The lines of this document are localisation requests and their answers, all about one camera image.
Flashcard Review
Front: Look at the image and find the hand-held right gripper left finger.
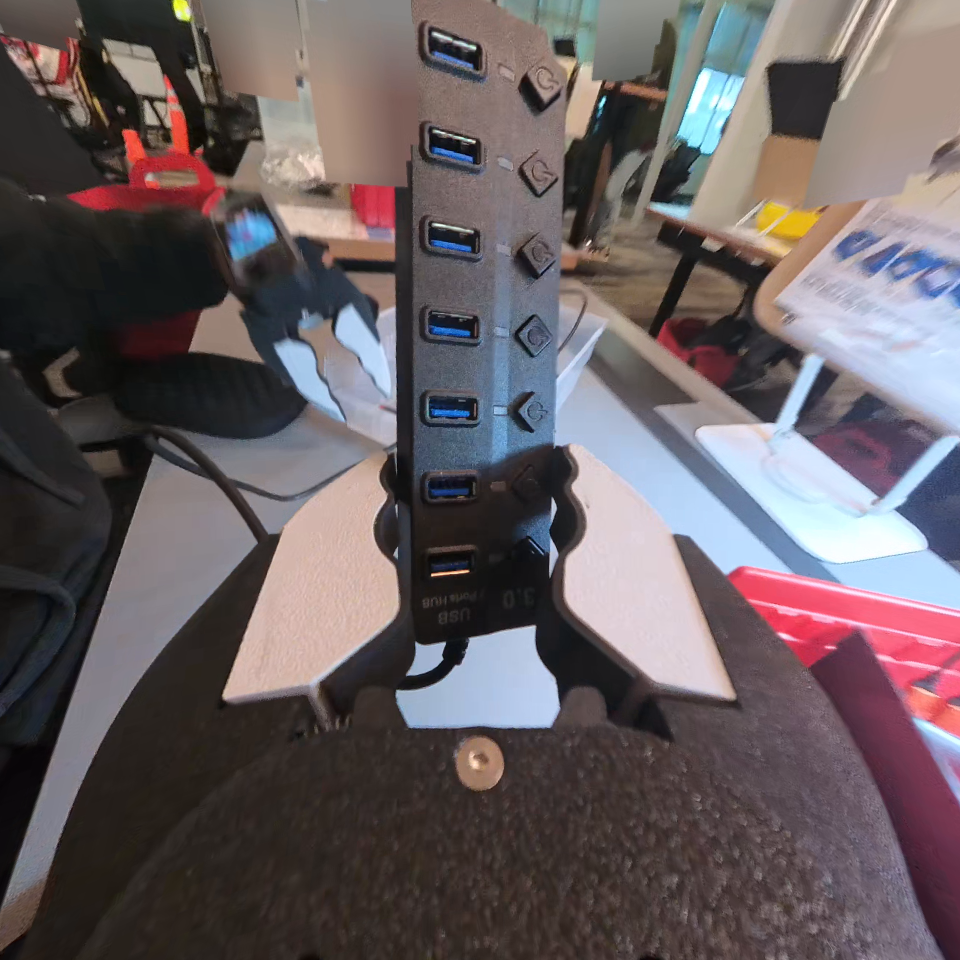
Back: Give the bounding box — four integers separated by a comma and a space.
222, 450, 418, 717

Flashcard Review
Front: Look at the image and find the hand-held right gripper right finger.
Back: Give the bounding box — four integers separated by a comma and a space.
536, 444, 738, 710

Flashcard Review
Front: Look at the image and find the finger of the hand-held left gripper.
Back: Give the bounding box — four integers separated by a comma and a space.
271, 333, 348, 425
332, 302, 394, 400

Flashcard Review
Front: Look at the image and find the black multi-port USB hub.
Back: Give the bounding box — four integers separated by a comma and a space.
395, 0, 569, 648

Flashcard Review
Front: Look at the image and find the red plastic bin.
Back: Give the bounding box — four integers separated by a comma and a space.
726, 566, 960, 796
67, 183, 226, 361

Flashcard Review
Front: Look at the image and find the person's left forearm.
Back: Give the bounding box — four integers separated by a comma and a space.
0, 176, 234, 357

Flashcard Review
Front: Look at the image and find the instruction sheet on stand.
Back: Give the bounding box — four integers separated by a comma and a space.
696, 198, 960, 565

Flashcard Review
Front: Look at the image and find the clear plastic bin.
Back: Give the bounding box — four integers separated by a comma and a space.
322, 300, 610, 445

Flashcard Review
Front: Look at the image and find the red bag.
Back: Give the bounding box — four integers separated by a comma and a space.
658, 315, 744, 387

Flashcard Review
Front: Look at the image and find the black bin divider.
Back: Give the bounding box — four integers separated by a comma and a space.
810, 630, 960, 960

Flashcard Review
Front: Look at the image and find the wooden background table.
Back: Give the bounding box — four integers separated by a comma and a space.
645, 202, 789, 339

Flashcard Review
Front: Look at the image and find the yellow plastic bin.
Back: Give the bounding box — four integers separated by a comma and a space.
753, 198, 822, 240

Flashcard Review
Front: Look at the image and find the cardboard and black panel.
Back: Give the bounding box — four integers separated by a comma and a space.
750, 58, 845, 207

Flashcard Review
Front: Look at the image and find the thin black cable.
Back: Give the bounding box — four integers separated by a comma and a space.
176, 446, 395, 504

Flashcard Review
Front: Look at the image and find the thick black cable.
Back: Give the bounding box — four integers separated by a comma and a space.
141, 426, 270, 543

